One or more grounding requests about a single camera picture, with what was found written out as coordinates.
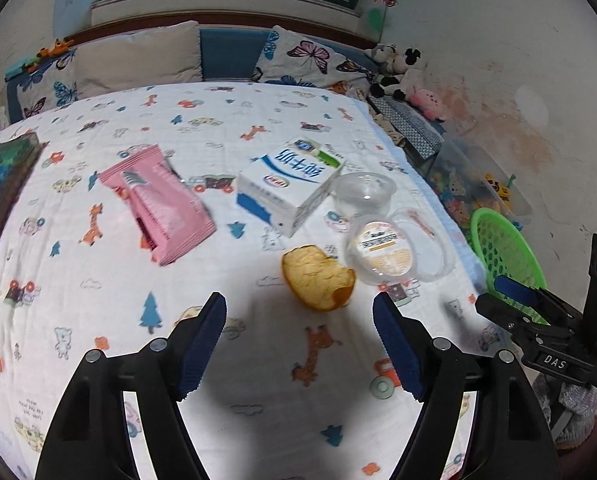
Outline clear round lidded container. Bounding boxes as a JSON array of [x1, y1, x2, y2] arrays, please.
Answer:
[[345, 208, 456, 285]]

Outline clear plastic cup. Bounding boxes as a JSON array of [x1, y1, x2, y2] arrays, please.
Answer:
[[332, 172, 396, 219]]

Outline orange peel piece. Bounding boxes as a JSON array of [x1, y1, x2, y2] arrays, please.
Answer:
[[281, 245, 356, 312]]

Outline pink snack packet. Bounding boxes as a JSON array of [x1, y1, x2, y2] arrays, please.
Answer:
[[99, 145, 216, 266]]

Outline white blue milk carton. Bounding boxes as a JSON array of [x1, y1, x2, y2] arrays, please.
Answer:
[[236, 136, 345, 237]]

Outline right gloved hand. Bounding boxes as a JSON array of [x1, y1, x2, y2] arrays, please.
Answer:
[[532, 374, 597, 451]]

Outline green plastic mesh basket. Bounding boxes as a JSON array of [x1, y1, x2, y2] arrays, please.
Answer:
[[468, 208, 547, 325]]

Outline clear plastic toy bin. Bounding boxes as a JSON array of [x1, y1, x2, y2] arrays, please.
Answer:
[[425, 136, 533, 231]]

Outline patterned grey folded cloth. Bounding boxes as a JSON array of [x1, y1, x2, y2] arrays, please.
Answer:
[[368, 96, 445, 160]]

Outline pink plush toy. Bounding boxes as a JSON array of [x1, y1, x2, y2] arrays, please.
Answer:
[[407, 87, 447, 122]]

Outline patterned white tablecloth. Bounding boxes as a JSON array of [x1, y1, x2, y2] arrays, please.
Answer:
[[0, 84, 486, 479]]

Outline black white cow plush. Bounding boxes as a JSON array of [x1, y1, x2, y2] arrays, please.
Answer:
[[365, 44, 422, 102]]

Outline dark colourful book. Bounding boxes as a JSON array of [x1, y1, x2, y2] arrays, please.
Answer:
[[0, 131, 44, 237]]

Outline butterfly print pillow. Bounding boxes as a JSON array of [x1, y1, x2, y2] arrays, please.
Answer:
[[252, 26, 375, 98]]

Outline blue sofa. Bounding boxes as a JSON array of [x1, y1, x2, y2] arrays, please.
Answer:
[[2, 24, 449, 162]]

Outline beige cushion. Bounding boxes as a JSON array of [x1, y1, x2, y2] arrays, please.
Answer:
[[74, 21, 203, 100]]

